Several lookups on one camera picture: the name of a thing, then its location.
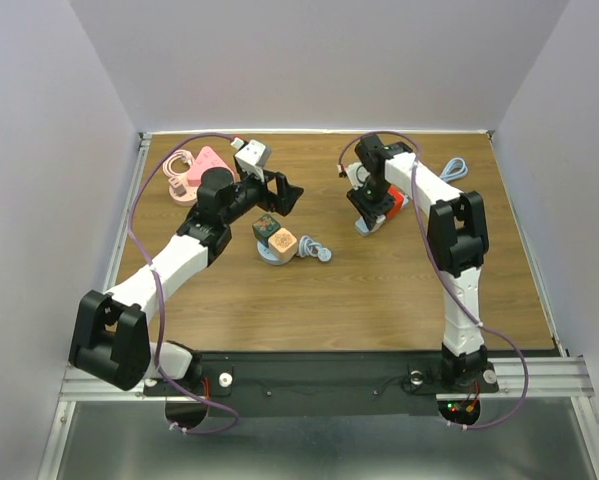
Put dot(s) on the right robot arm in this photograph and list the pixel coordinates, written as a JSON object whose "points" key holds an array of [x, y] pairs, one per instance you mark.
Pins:
{"points": [[453, 228]]}

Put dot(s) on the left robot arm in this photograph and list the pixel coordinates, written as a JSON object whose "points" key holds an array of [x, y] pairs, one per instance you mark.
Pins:
{"points": [[111, 339]]}

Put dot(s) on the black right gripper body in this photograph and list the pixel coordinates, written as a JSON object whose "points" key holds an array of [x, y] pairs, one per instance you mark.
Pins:
{"points": [[371, 199]]}

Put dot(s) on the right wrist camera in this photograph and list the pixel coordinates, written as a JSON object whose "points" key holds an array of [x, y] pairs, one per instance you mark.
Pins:
{"points": [[355, 173]]}

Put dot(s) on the white-blue power strip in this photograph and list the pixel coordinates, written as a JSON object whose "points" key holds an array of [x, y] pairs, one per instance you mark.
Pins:
{"points": [[364, 230]]}

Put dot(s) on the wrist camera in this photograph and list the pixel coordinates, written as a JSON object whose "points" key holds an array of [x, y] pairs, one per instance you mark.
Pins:
{"points": [[250, 157], [355, 173]]}

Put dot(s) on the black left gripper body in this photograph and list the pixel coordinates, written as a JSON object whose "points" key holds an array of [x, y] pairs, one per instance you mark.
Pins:
{"points": [[251, 192]]}

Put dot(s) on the round light blue power socket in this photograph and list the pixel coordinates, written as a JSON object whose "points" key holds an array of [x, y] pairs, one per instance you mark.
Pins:
{"points": [[268, 257]]}

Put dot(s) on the aluminium rail frame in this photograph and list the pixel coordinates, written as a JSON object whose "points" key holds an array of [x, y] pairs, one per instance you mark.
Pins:
{"points": [[522, 376]]}

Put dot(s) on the tan cube socket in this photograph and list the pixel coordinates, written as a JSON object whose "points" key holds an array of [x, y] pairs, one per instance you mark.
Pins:
{"points": [[283, 245]]}

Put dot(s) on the dark green cube socket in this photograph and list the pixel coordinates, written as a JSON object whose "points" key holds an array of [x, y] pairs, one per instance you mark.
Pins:
{"points": [[264, 228]]}

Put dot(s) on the pink triangular power strip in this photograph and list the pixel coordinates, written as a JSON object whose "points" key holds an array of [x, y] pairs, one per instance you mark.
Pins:
{"points": [[205, 160]]}

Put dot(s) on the pink round socket base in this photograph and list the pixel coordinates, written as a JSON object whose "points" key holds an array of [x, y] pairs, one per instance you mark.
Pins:
{"points": [[183, 189]]}

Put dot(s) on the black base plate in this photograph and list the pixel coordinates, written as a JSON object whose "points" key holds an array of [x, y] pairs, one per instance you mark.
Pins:
{"points": [[344, 383]]}

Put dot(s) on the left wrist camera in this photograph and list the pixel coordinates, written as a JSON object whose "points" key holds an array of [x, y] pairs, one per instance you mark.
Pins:
{"points": [[250, 157]]}

